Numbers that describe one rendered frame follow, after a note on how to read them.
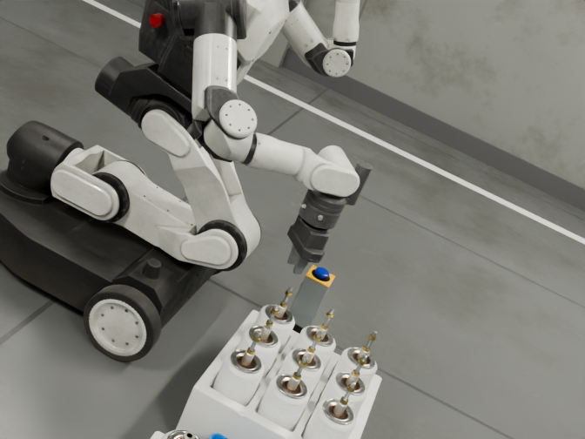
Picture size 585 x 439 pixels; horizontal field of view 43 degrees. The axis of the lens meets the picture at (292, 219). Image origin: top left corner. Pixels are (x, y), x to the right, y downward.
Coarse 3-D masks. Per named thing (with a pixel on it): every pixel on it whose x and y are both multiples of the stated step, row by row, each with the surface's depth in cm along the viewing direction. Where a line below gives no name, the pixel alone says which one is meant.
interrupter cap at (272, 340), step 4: (252, 328) 182; (256, 328) 182; (260, 328) 183; (252, 332) 180; (256, 332) 181; (272, 332) 183; (252, 336) 179; (268, 336) 182; (272, 336) 182; (276, 336) 182; (252, 340) 178; (260, 340) 179; (264, 340) 180; (268, 340) 180; (272, 340) 181; (276, 340) 181; (260, 344) 177; (264, 344) 178; (268, 344) 179; (272, 344) 179; (276, 344) 180
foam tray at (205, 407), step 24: (240, 336) 190; (216, 360) 178; (336, 360) 196; (264, 384) 177; (192, 408) 170; (216, 408) 168; (240, 408) 167; (312, 408) 176; (360, 408) 183; (192, 432) 172; (216, 432) 170; (240, 432) 168; (264, 432) 166; (288, 432) 166; (360, 432) 175
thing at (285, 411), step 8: (272, 384) 168; (272, 392) 166; (280, 392) 166; (264, 400) 170; (272, 400) 166; (280, 400) 165; (288, 400) 165; (296, 400) 166; (304, 400) 167; (264, 408) 169; (272, 408) 167; (280, 408) 166; (288, 408) 165; (296, 408) 166; (304, 408) 169; (264, 416) 169; (272, 416) 167; (280, 416) 167; (288, 416) 167; (296, 416) 168; (280, 424) 168; (288, 424) 168
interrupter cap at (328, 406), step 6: (324, 402) 168; (330, 402) 169; (336, 402) 169; (324, 408) 166; (330, 408) 167; (348, 408) 169; (330, 414) 165; (348, 414) 168; (336, 420) 164; (342, 420) 165; (348, 420) 166
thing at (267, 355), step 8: (248, 328) 182; (248, 336) 179; (240, 344) 180; (248, 344) 178; (256, 344) 177; (256, 352) 177; (264, 352) 177; (272, 352) 178; (264, 360) 178; (272, 360) 181; (264, 376) 183
